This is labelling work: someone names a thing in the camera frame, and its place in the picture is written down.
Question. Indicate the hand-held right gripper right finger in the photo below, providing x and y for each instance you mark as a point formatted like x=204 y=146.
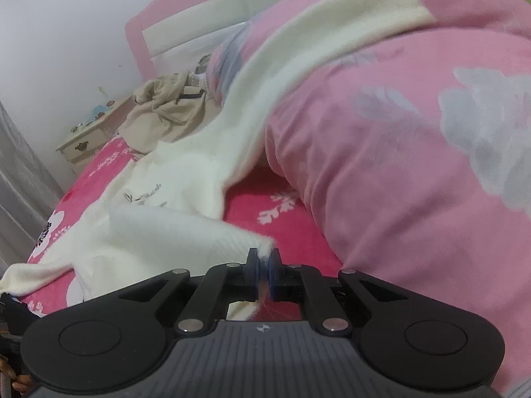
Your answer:
x=274 y=282

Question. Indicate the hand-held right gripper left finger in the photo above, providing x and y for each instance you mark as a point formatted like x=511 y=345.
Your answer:
x=252 y=277

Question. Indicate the white fleece sweater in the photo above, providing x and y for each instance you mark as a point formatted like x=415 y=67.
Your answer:
x=186 y=174

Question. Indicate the pink floral bed sheet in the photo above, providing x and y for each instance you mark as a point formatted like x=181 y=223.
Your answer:
x=282 y=224

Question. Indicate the grey curtain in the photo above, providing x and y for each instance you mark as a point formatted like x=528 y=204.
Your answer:
x=20 y=182

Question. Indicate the pink floral quilt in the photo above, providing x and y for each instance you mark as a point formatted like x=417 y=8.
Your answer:
x=394 y=153

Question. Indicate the cream nightstand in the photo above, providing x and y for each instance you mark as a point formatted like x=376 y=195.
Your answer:
x=87 y=141

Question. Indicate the beige garment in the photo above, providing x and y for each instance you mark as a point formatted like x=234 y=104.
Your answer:
x=166 y=112

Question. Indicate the blue crumpled item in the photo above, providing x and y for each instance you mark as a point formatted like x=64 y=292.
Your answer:
x=99 y=112

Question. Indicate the pink white bed headboard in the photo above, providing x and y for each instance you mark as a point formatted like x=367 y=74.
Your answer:
x=199 y=20

